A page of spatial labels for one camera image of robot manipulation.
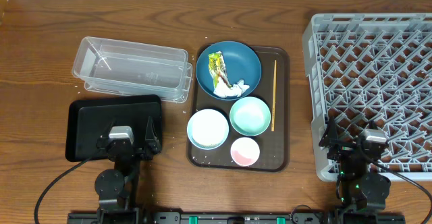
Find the black plastic tray bin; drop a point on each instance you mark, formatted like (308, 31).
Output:
(88, 119)

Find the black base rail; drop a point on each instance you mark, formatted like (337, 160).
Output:
(179, 218)

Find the small pink white cup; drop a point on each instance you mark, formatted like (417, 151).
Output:
(245, 151)

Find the wooden chopstick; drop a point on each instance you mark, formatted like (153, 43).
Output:
(274, 95)

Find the light blue white bowl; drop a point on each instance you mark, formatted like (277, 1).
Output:
(207, 129)

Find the brown plastic serving tray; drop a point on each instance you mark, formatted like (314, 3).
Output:
(274, 146)

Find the mint green bowl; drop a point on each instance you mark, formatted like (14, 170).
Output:
(250, 116)

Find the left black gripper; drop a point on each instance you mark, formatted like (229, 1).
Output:
(150, 146)

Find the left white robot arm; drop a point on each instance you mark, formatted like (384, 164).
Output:
(117, 187)

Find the dark blue plate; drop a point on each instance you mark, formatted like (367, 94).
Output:
(241, 61)

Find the green yellow snack wrapper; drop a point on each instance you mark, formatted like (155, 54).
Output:
(217, 69)

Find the grey plastic dishwasher rack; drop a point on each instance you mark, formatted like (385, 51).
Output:
(366, 67)

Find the clear plastic bin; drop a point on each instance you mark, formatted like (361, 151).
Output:
(127, 68)

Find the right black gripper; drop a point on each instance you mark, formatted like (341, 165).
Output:
(343, 146)

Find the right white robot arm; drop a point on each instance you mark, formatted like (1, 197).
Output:
(362, 193)

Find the white tissue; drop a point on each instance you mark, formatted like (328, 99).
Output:
(222, 90)

